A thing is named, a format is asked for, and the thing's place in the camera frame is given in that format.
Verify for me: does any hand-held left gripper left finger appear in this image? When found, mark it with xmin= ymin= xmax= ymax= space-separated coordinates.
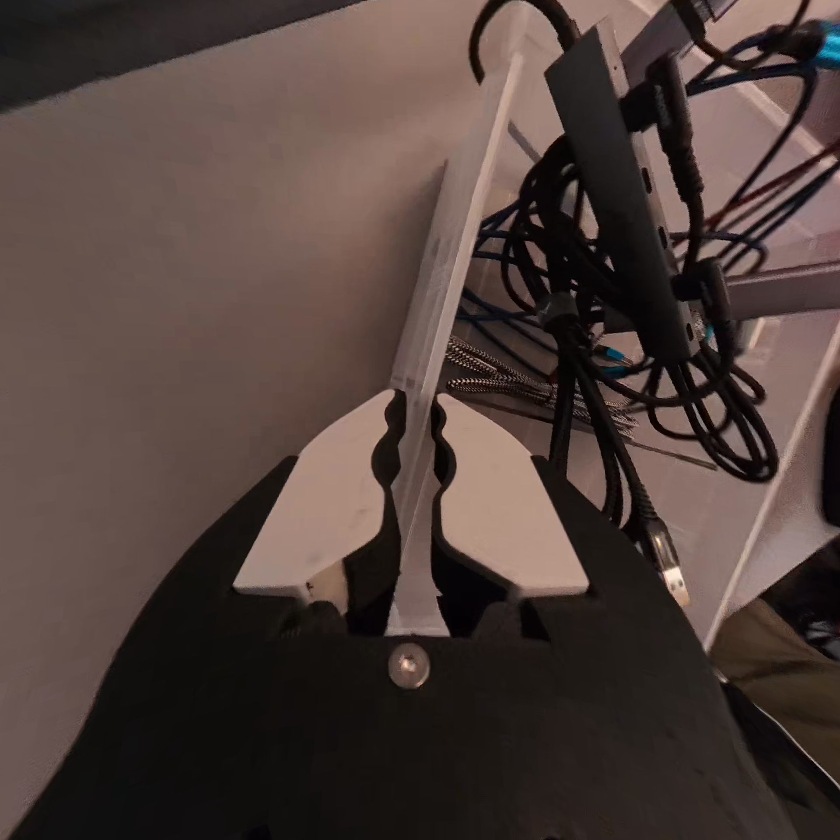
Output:
xmin=233 ymin=388 xmax=403 ymax=608

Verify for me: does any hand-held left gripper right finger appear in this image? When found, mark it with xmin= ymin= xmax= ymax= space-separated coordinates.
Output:
xmin=430 ymin=392 xmax=590 ymax=601

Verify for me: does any black braided cable with tie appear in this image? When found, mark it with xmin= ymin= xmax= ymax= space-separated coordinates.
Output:
xmin=499 ymin=51 xmax=710 ymax=609

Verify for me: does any clear plastic bin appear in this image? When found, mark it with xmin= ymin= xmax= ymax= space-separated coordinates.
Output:
xmin=387 ymin=0 xmax=840 ymax=651

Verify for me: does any olive green shirt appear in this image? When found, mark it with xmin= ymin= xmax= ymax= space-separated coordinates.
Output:
xmin=705 ymin=598 xmax=840 ymax=788

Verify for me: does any black and white braided cable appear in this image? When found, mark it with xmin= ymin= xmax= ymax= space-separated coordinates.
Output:
xmin=446 ymin=333 xmax=644 ymax=435

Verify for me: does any bundle of cables in bin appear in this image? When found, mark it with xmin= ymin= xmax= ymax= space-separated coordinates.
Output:
xmin=459 ymin=18 xmax=840 ymax=385

